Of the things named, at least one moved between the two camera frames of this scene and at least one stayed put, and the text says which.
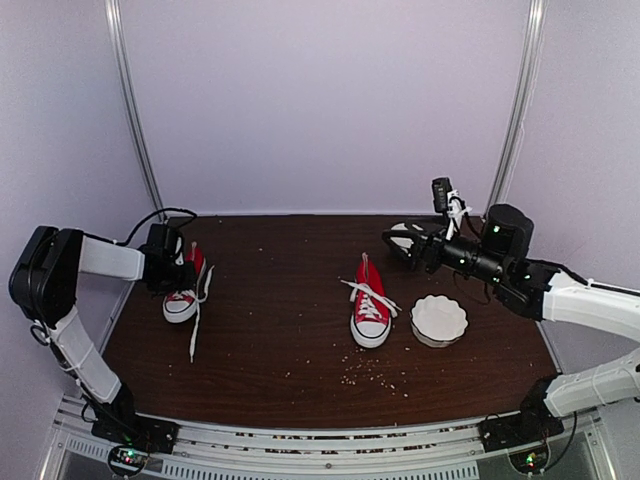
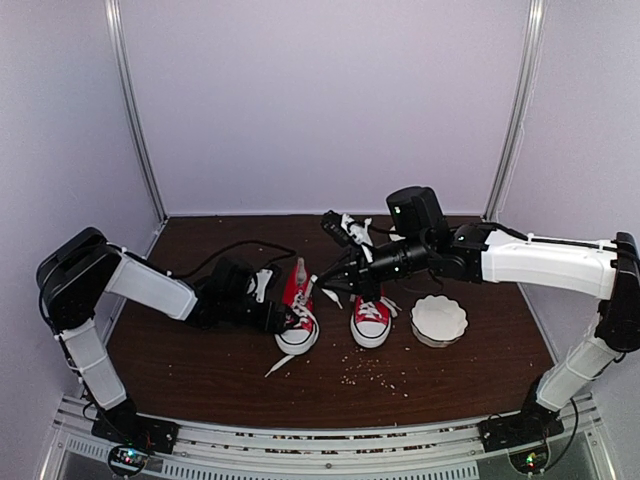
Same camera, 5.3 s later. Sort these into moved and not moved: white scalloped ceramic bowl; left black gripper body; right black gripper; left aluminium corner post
Moved: left black gripper body; right black gripper
Not moved: left aluminium corner post; white scalloped ceramic bowl
